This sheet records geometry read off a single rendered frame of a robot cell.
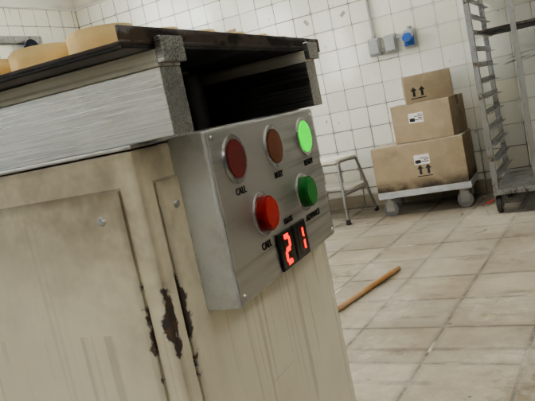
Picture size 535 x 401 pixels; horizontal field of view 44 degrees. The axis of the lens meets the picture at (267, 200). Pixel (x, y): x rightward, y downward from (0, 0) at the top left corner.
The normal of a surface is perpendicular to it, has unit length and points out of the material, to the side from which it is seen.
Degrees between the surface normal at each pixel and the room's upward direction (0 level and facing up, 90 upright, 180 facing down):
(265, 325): 90
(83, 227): 90
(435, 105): 85
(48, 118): 90
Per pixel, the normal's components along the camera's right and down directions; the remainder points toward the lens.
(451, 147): -0.37, 0.17
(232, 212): 0.90, -0.13
